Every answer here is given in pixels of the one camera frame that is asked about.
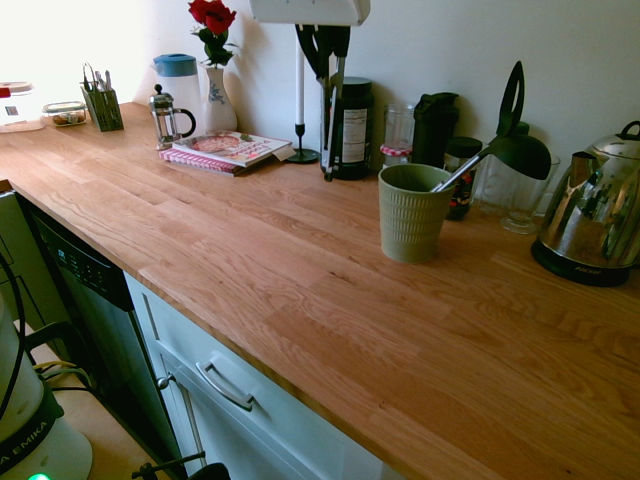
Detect white pitcher with blue lid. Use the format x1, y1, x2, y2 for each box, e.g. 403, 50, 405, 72
150, 52, 205, 137

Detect pink checkered book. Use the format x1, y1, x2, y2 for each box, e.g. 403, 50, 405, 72
159, 146, 275, 178

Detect steel tongs with black grips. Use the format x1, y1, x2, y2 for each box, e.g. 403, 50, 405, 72
318, 53, 349, 183

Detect red roses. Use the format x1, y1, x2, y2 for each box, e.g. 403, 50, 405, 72
187, 0, 240, 70

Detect glass food container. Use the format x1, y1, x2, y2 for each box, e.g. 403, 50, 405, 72
41, 100, 88, 128

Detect black kettle base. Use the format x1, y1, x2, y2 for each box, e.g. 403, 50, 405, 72
530, 238, 635, 289

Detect stainless steel electric kettle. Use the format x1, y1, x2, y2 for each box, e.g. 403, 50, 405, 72
536, 119, 640, 269

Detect white container with red clip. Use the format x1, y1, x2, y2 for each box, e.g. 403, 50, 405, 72
0, 80, 47, 135

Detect white drawer front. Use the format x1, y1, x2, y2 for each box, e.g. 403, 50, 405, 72
124, 273, 401, 480

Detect black dishwasher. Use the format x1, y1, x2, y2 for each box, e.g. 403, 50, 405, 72
18, 197, 187, 479

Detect silver drawer handle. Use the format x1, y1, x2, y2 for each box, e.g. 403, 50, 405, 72
195, 357, 256, 413

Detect black shaker bottle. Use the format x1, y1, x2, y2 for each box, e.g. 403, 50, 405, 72
411, 91, 461, 170

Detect dark green supplement tub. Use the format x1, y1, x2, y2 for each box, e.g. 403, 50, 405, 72
331, 75, 376, 182

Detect green ribbed utensil holder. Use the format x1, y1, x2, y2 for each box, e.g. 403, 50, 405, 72
377, 163, 457, 265

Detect white candle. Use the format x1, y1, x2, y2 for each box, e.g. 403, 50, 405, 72
294, 43, 307, 126

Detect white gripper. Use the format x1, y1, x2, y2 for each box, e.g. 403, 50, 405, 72
248, 0, 372, 82

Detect black candle holder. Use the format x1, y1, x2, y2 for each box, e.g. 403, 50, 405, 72
285, 122, 321, 165

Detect green cutlery caddy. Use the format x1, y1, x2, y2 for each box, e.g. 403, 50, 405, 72
79, 61, 126, 133

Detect dark jar with black lid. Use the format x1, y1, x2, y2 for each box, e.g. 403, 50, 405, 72
443, 135, 484, 222

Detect glass jar with checkered band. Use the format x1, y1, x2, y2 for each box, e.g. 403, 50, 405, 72
381, 102, 417, 170

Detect white vase with blue print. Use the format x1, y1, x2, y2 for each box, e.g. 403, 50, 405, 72
203, 66, 239, 135

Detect black ladle with steel handle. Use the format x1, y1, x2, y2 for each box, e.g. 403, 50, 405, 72
430, 133, 553, 194

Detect black slotted spoon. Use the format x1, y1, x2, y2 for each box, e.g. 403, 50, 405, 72
494, 60, 526, 142

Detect glass french press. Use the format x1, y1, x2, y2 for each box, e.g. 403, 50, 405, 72
148, 83, 198, 152

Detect stack of cookbooks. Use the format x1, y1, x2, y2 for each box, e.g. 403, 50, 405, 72
171, 130, 294, 169

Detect clear footed glass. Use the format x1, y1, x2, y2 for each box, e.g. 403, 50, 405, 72
480, 154, 562, 237

